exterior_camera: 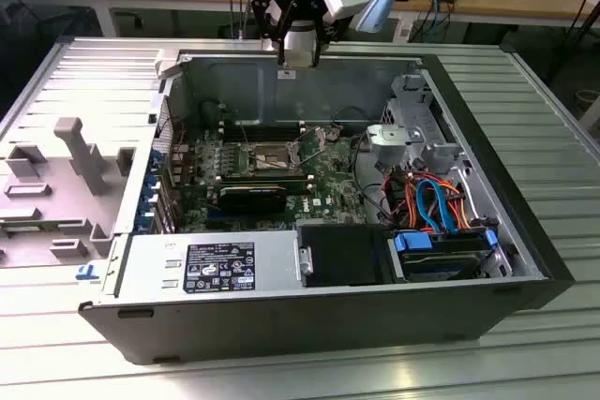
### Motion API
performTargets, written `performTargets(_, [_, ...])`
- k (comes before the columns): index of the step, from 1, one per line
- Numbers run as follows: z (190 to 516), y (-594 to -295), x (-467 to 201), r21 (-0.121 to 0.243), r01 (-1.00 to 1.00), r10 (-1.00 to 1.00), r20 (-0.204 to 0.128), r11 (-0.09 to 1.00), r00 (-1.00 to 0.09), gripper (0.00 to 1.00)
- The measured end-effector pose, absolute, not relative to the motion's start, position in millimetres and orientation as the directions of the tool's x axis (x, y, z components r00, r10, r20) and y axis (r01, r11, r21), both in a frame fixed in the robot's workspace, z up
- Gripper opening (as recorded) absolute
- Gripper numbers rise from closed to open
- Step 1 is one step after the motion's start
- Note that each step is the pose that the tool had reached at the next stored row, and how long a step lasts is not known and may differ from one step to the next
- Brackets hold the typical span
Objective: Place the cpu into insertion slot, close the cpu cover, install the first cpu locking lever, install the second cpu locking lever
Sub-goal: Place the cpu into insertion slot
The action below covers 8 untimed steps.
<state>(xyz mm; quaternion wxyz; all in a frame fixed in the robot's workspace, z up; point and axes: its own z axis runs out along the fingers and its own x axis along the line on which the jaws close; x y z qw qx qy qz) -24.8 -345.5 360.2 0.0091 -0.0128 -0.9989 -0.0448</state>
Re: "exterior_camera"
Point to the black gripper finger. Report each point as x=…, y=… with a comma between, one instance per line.
x=269, y=6
x=325, y=30

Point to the silver CPU plate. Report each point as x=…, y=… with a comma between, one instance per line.
x=297, y=58

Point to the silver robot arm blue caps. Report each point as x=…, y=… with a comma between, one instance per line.
x=382, y=2

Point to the CPU socket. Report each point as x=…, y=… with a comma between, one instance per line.
x=272, y=156

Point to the metal drive cage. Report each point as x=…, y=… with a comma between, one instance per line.
x=412, y=109

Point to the green motherboard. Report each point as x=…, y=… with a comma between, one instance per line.
x=328, y=184

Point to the black graphics card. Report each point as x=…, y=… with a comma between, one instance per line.
x=253, y=198

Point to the hard disk in blue carrier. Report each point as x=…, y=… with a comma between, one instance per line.
x=436, y=264

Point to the silver power supply with label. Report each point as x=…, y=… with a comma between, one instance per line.
x=154, y=255

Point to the grey parts rack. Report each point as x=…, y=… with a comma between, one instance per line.
x=56, y=203

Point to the black open PC case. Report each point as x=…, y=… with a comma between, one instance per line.
x=281, y=325

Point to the silver round metal bracket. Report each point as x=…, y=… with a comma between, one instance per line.
x=389, y=147

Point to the blue card retention bracket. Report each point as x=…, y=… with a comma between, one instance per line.
x=149, y=183

